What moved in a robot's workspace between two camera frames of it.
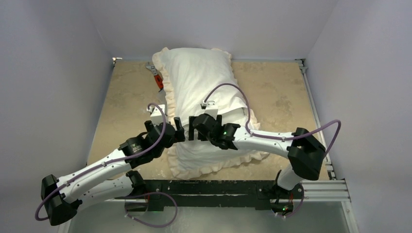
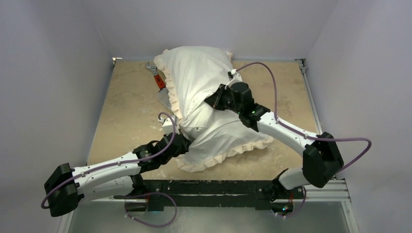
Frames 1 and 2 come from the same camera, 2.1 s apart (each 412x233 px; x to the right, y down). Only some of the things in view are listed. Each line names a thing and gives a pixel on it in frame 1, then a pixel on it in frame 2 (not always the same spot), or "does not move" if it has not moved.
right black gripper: [194, 127] → [219, 99]
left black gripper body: [173, 140] → [181, 150]
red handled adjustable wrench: [158, 76] does not move
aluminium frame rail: [327, 189] does not move
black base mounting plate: [233, 193] does not move
